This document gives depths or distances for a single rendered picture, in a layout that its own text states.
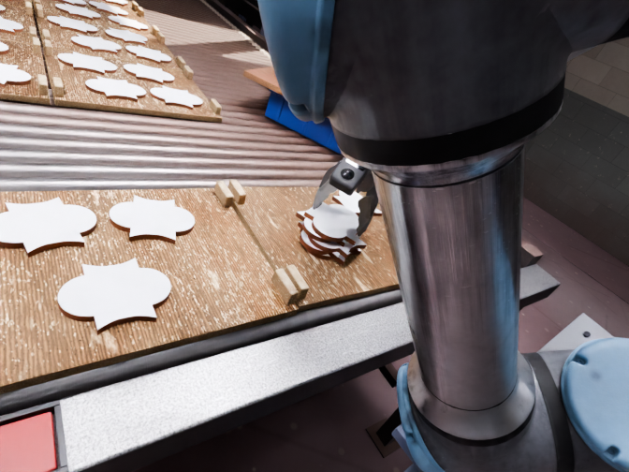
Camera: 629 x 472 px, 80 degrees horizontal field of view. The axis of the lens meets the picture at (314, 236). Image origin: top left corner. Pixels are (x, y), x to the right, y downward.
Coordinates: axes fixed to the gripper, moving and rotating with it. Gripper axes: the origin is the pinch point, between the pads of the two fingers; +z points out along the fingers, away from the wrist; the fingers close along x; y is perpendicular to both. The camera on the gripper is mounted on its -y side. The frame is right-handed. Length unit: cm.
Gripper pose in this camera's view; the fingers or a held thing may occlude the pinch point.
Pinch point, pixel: (336, 221)
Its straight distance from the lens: 76.6
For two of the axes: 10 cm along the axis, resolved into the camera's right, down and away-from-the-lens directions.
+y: 4.3, -4.0, 8.1
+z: -3.3, 7.7, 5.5
